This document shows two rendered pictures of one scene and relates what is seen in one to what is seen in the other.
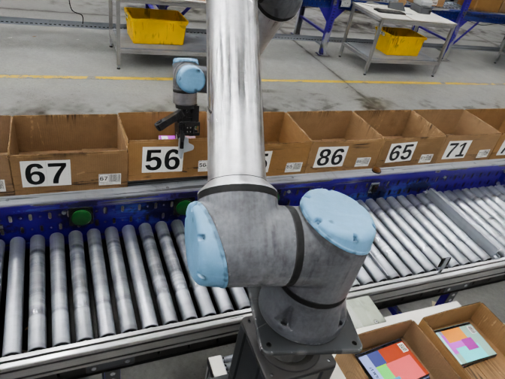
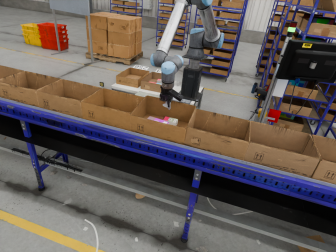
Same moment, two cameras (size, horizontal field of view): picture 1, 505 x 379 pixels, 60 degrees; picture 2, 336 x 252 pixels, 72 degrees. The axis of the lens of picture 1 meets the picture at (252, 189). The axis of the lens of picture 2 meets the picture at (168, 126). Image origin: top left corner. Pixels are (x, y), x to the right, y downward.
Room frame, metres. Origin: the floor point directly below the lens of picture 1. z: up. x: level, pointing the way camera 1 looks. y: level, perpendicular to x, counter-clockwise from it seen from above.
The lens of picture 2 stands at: (2.63, 1.39, 1.81)
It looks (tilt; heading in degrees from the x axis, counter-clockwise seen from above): 31 degrees down; 223
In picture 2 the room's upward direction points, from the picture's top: 6 degrees clockwise
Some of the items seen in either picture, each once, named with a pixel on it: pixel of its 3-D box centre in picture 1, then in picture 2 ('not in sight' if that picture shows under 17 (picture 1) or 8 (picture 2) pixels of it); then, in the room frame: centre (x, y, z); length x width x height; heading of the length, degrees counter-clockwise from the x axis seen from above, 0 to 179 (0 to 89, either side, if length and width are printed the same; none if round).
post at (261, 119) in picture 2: not in sight; (271, 89); (0.58, 0.69, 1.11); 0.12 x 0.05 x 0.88; 118
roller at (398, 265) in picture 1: (374, 238); not in sight; (1.56, -0.58, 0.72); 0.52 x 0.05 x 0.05; 28
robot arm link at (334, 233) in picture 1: (323, 243); (198, 37); (0.65, -0.15, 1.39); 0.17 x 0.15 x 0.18; 109
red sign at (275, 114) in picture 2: not in sight; (270, 115); (0.53, 0.74, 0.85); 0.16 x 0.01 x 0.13; 118
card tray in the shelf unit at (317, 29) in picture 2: not in sight; (321, 27); (-0.16, 0.70, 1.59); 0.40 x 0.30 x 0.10; 28
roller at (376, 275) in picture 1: (350, 241); not in sight; (1.50, -0.47, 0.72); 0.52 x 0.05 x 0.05; 28
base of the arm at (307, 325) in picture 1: (307, 291); (195, 51); (0.65, -0.16, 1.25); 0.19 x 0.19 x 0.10
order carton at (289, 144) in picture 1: (256, 144); (115, 109); (1.76, 0.02, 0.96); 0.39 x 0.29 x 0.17; 118
